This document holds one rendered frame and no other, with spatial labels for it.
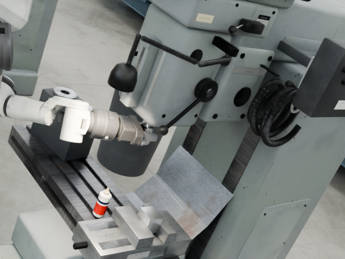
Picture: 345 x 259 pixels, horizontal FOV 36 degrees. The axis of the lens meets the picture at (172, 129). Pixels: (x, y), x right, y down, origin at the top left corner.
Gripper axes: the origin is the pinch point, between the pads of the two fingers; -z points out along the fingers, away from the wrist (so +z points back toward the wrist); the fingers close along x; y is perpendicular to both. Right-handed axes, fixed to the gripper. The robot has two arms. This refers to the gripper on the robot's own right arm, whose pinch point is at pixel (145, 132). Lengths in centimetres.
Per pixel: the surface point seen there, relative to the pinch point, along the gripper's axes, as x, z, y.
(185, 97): -9.7, -2.5, -18.4
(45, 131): 41, 18, 29
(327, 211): 144, -260, 121
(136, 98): -5.3, 9.6, -12.9
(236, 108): -4.6, -23.9, -16.3
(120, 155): 163, -73, 108
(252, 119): -13.9, -24.4, -17.5
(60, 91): 46, 16, 14
